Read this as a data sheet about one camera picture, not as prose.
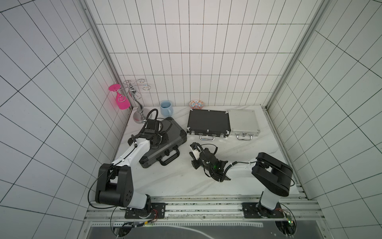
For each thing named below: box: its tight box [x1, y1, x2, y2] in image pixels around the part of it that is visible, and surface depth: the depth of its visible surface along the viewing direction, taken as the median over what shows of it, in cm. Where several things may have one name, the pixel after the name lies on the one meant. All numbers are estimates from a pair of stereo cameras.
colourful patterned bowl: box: [189, 99, 205, 110], surface depth 121 cm
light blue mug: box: [160, 100, 174, 117], surface depth 113 cm
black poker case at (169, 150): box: [138, 117, 188, 169], surface depth 90 cm
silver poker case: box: [227, 109, 261, 141], surface depth 106 cm
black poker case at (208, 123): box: [186, 109, 232, 142], surface depth 106 cm
